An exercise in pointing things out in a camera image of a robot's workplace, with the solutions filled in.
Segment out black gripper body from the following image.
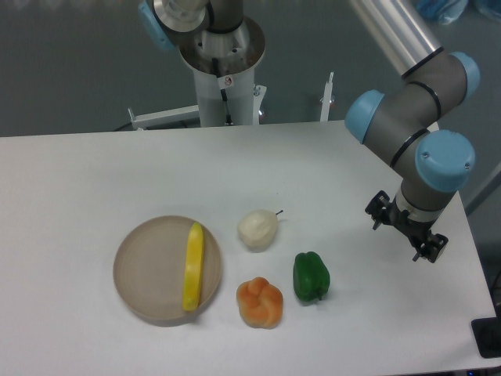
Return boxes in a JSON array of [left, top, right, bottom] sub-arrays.
[[387, 201, 435, 248]]

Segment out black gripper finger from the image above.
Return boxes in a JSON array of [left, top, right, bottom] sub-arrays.
[[365, 190, 391, 230], [411, 233, 449, 263]]

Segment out yellow toy banana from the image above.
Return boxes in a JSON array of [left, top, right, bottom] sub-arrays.
[[182, 222, 204, 312]]

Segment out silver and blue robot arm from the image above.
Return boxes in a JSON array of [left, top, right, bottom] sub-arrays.
[[138, 1, 480, 262]]

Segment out beige round plate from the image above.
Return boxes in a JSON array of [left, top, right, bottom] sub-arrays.
[[113, 215, 222, 327]]

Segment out black device at table edge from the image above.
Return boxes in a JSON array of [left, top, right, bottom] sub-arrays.
[[471, 317, 500, 359]]

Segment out green toy bell pepper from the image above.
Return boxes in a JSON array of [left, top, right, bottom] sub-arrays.
[[293, 251, 330, 302]]

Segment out white toy pear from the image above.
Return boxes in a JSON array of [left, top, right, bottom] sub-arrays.
[[236, 209, 283, 251]]

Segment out orange toy bread roll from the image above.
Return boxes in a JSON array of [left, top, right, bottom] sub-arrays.
[[236, 277, 283, 329]]

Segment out blue plastic bag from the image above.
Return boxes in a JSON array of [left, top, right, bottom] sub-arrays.
[[414, 0, 468, 25]]

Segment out white metal bracket right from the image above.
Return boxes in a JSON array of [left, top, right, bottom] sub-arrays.
[[319, 71, 334, 122]]

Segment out white metal bracket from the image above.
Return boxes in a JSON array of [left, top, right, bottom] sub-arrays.
[[128, 105, 199, 130], [319, 71, 334, 122]]

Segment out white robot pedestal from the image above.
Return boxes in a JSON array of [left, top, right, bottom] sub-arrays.
[[180, 16, 265, 127]]

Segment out white metal bracket left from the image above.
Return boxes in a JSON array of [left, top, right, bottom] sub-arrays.
[[128, 105, 199, 130]]

